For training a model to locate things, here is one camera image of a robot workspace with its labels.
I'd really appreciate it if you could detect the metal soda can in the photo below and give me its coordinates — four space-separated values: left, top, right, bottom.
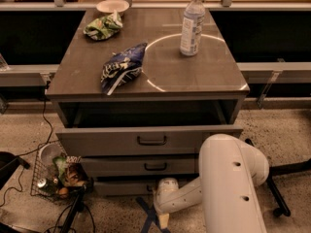
37 178 53 191

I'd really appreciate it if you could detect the blue chip bag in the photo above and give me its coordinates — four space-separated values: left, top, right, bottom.
101 43 147 95

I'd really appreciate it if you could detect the grey drawer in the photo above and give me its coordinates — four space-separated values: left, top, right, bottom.
56 125 243 157
81 154 198 178
93 180 157 196

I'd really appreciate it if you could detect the black stand base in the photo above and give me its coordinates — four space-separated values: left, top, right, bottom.
244 138 311 217

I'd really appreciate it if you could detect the grey drawer cabinet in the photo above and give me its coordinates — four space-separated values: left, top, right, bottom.
47 9 249 128

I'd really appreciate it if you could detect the grey top drawer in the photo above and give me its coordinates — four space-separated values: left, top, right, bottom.
56 125 243 157

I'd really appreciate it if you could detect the green chip bag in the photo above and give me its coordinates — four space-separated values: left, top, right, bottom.
83 11 123 41

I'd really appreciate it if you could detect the wire basket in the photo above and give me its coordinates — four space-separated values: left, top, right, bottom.
30 141 93 202

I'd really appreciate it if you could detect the black cable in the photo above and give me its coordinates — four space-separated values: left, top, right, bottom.
0 81 54 209

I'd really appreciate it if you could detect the snack bag in basket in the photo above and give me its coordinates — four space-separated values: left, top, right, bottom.
52 156 88 187

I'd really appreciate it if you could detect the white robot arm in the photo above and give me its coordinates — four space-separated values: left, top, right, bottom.
154 134 269 233

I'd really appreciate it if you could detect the white bowl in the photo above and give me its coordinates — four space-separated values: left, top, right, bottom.
96 0 129 16

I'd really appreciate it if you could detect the black tripod leg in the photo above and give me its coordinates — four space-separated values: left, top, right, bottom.
60 188 86 233

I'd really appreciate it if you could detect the clear plastic water bottle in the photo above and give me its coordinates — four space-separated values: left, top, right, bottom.
180 0 205 56

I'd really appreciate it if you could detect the grey bottom drawer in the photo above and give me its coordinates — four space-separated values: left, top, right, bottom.
93 180 157 196

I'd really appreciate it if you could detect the grey middle drawer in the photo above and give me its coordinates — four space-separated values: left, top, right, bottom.
81 154 198 178

